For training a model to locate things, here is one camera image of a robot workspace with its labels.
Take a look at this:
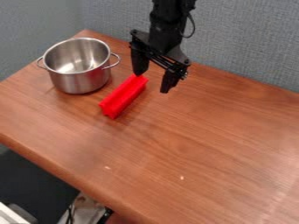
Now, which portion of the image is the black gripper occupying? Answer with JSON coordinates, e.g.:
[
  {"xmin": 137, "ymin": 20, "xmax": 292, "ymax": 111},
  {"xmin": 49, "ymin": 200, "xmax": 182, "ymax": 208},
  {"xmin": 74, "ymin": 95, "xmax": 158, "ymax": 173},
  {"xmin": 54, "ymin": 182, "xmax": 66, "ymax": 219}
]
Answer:
[{"xmin": 130, "ymin": 29, "xmax": 192, "ymax": 94}]

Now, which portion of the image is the red block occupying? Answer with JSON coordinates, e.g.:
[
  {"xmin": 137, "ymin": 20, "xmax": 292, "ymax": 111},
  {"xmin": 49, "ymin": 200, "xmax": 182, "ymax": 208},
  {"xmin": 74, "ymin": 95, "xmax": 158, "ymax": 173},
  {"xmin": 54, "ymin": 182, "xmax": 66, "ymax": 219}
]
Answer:
[{"xmin": 98, "ymin": 74, "xmax": 149, "ymax": 119}]

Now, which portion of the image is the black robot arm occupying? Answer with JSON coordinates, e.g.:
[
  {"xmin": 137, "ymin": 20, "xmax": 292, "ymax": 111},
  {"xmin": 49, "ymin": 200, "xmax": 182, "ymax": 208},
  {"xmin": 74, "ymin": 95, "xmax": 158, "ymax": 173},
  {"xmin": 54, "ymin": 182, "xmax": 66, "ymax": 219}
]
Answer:
[{"xmin": 130, "ymin": 0, "xmax": 197, "ymax": 94}]

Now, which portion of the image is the stainless steel pot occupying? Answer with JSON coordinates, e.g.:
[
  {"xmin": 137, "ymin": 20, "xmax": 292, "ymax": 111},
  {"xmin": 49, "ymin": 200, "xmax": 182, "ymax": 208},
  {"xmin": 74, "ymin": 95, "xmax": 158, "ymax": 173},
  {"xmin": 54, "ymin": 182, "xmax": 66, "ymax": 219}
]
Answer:
[{"xmin": 37, "ymin": 38, "xmax": 122, "ymax": 95}]

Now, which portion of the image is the white object at corner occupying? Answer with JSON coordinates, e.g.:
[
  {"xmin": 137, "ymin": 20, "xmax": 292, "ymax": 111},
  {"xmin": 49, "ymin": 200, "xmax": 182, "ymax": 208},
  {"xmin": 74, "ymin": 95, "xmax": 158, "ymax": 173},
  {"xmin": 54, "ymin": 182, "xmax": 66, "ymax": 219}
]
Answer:
[{"xmin": 0, "ymin": 202, "xmax": 31, "ymax": 224}]

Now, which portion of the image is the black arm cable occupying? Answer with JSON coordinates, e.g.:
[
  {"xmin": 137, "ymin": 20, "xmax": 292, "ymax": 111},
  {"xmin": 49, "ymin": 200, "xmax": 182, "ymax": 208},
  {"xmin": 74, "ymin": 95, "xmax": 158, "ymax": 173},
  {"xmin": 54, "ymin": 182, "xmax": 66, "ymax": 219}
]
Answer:
[{"xmin": 180, "ymin": 11, "xmax": 197, "ymax": 39}]

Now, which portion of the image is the white table leg frame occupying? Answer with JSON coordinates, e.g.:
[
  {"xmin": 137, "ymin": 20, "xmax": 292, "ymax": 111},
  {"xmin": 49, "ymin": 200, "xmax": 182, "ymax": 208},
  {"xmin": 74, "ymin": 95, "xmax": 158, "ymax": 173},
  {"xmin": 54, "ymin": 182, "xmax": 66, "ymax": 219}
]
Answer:
[{"xmin": 58, "ymin": 192, "xmax": 114, "ymax": 224}]

